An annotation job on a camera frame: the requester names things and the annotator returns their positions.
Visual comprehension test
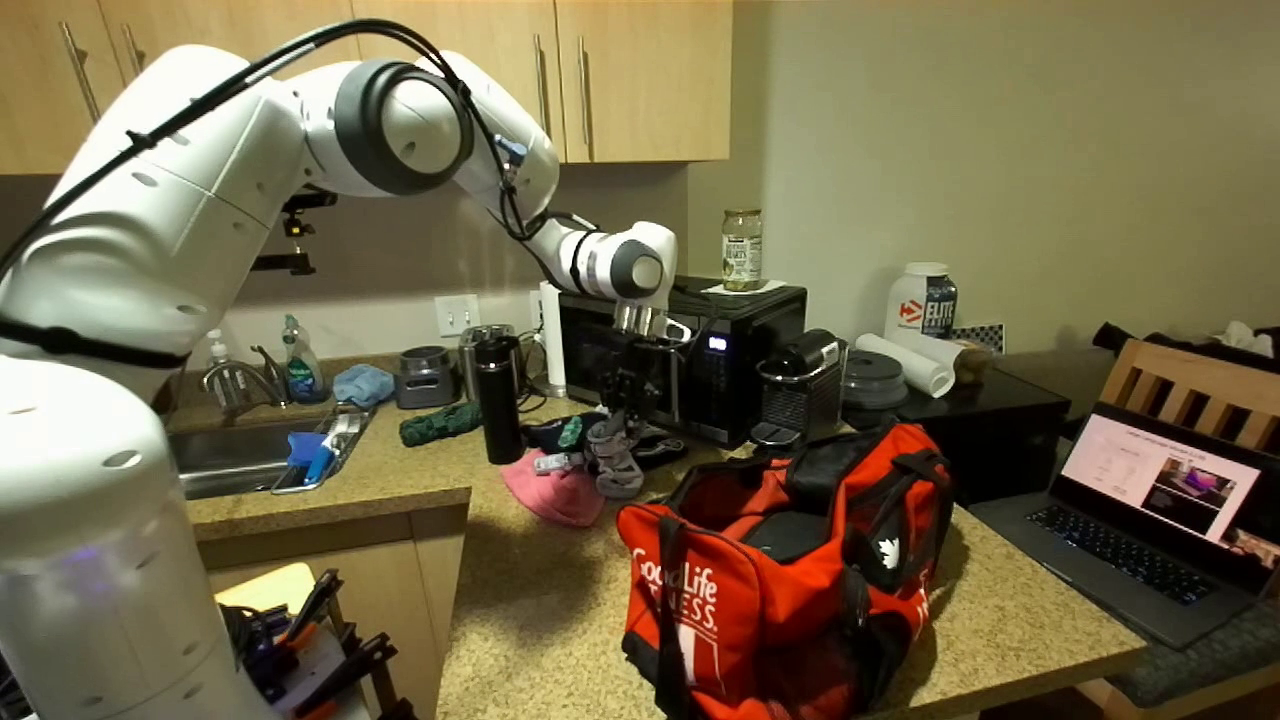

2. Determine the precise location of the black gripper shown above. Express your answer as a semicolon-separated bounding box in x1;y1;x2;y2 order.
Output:
593;324;690;439

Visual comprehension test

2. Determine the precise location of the grey white sock pair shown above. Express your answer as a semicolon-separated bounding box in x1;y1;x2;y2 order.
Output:
588;408;647;506

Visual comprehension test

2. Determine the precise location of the red duffel bag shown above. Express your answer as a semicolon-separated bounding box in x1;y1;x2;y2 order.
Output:
613;421;960;720

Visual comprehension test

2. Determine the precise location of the black microwave oven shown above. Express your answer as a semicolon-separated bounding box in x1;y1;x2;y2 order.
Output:
558;276;812;454

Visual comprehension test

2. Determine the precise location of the pink knit cloth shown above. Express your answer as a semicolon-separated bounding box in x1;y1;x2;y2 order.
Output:
498;447;610;534

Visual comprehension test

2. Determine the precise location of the black tumbler bottle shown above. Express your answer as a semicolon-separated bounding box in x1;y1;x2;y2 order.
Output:
474;332;532;470

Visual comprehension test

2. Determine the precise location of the black coffee machine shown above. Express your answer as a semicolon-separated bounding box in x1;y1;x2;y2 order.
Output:
749;330;847;454

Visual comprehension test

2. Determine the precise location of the dark green rolled towel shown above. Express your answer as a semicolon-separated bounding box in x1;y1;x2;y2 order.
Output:
395;395;490;454

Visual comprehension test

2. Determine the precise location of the glass jar with label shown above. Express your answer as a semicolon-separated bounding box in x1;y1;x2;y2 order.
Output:
720;209;767;293

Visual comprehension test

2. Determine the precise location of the small black countertop device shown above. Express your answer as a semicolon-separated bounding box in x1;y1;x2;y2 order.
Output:
395;345;466;413

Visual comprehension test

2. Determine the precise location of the black round appliance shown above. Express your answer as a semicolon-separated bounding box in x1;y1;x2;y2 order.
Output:
840;348;913;415

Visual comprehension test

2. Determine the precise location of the blue cloth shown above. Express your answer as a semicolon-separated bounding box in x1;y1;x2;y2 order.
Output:
328;361;399;415

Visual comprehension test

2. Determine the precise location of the white paper towel roll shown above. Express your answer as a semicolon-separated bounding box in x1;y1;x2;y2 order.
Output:
853;332;964;401

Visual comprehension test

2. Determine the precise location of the white plastic jug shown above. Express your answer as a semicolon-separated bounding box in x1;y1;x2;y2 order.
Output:
888;262;960;342

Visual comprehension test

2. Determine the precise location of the blue dish brush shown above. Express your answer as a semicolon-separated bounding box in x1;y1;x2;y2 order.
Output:
280;403;373;490

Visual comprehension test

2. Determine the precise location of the teal dish soap bottle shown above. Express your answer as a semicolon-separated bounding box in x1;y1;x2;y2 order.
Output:
277;313;328;408

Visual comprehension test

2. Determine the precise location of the black white checkered cloth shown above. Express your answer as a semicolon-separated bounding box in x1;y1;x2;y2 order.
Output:
948;318;1014;361

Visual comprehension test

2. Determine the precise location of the black box cabinet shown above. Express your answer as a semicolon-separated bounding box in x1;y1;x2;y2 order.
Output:
893;363;1076;507

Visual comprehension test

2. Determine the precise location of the metal sink faucet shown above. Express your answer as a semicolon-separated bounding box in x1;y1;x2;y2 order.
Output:
196;348;293;415

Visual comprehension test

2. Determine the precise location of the light wooden side table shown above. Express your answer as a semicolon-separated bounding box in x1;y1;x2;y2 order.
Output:
213;560;334;622

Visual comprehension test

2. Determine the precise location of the steel kitchen sink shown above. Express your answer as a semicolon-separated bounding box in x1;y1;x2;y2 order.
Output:
168;413;376;506

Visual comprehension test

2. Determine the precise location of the clear soap dispenser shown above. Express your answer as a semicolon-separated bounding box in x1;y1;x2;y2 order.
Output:
196;330;242;403

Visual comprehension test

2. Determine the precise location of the open grey laptop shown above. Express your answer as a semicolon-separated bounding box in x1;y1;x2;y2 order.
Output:
967;401;1280;651

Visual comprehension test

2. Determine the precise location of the wooden slatted chair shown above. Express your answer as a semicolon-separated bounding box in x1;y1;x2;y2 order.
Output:
1094;332;1280;462

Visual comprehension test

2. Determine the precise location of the white crumpled cloth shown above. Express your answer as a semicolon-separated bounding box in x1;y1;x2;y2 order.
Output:
1208;318;1280;363

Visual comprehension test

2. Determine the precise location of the dark grey textured cushion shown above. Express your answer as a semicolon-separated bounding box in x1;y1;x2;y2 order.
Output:
1108;600;1280;712

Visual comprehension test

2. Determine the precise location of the white wall outlet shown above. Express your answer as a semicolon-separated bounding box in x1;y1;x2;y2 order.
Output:
432;293;484;338

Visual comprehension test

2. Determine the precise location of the wooden wall cabinet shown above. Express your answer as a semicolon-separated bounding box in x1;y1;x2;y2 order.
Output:
0;0;735;176

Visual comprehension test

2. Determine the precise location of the black handled tool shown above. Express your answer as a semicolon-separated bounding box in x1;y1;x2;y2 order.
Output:
216;572;405;720

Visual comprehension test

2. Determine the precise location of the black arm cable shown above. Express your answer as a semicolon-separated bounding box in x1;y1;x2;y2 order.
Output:
0;15;565;274

